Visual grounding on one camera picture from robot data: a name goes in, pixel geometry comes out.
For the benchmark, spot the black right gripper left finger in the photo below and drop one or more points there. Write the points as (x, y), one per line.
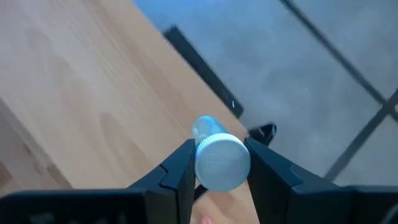
(168, 193)

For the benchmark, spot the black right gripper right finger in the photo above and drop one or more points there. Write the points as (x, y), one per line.
(273, 193)

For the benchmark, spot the teal medicine bottle white cap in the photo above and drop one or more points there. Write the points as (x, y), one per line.
(222, 161)

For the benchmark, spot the black frame foot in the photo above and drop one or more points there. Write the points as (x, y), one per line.
(264, 133)

